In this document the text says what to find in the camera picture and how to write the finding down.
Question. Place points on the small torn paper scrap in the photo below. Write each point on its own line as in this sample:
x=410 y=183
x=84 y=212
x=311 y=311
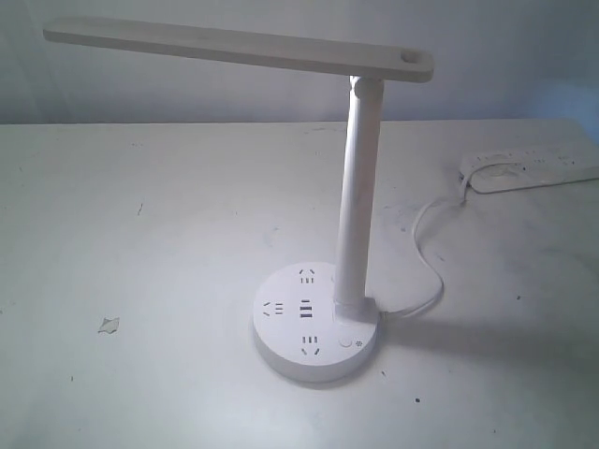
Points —
x=109 y=326

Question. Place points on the white desk lamp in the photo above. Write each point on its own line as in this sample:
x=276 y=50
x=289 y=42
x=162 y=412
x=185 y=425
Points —
x=313 y=322

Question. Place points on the white power strip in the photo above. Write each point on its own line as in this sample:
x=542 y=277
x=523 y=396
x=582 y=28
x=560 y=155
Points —
x=531 y=167

